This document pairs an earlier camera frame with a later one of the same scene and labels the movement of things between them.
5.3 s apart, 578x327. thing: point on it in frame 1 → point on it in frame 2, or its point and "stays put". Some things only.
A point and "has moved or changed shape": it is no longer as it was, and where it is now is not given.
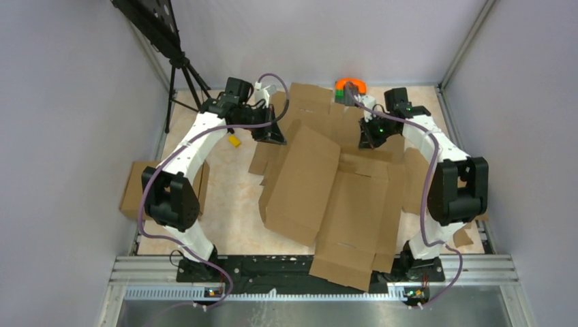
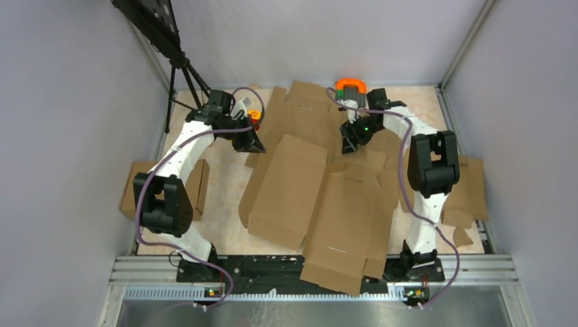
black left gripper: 271,133 → 253,145
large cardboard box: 348,208 has moved or changed shape
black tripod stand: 154,21 stays put
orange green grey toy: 346,90 stays put
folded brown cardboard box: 138,177 stays put
